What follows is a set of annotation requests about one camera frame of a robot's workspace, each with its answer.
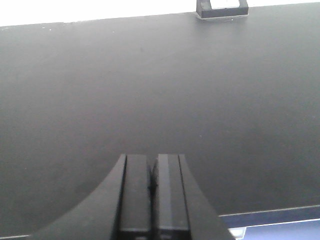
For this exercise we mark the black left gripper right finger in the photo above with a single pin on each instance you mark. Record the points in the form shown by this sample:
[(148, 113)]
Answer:
[(180, 209)]

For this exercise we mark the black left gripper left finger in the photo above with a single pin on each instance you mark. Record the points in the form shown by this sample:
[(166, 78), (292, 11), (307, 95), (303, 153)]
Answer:
[(118, 209)]

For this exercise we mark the black socket housing box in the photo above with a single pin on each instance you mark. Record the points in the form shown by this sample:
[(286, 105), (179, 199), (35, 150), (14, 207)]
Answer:
[(204, 10)]

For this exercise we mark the white wall power socket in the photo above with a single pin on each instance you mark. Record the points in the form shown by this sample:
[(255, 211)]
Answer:
[(224, 4)]

